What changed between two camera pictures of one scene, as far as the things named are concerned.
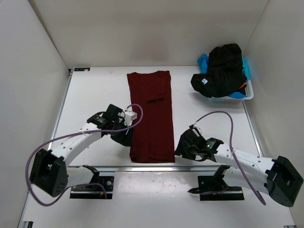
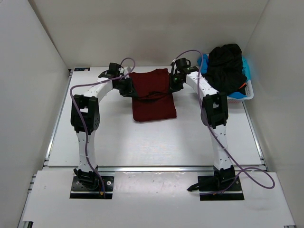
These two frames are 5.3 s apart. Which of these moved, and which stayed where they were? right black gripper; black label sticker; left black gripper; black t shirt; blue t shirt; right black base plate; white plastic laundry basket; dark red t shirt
Moved: dark red t shirt; left black gripper; right black gripper
Stayed: blue t shirt; right black base plate; black label sticker; black t shirt; white plastic laundry basket
